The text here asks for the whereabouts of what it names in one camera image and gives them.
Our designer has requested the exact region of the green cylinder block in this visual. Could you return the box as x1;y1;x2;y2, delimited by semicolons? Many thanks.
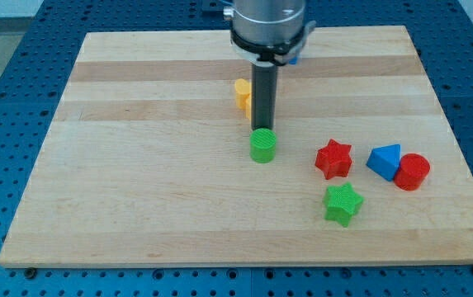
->
249;128;277;163

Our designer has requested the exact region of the red cylinder block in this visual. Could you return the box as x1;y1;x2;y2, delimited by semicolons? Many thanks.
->
393;153;430;191

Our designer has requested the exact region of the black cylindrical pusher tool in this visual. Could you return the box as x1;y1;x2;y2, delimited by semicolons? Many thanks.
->
251;65;277;130

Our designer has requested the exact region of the yellow heart block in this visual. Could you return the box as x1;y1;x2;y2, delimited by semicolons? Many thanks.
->
234;78;252;120

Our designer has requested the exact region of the blue triangle block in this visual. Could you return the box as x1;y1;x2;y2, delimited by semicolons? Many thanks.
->
366;144;401;182

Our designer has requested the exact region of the green star block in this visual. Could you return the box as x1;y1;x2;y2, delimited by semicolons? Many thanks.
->
323;182;364;228

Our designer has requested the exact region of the red star block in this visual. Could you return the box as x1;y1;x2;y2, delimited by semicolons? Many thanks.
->
315;139;352;180

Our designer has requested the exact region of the wooden board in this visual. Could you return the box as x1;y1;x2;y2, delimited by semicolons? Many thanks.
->
0;26;473;268

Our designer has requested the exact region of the blue block behind arm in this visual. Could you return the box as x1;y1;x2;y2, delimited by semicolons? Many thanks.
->
289;57;298;65

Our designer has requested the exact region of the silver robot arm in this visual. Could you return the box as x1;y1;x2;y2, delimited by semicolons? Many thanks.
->
223;0;316;68

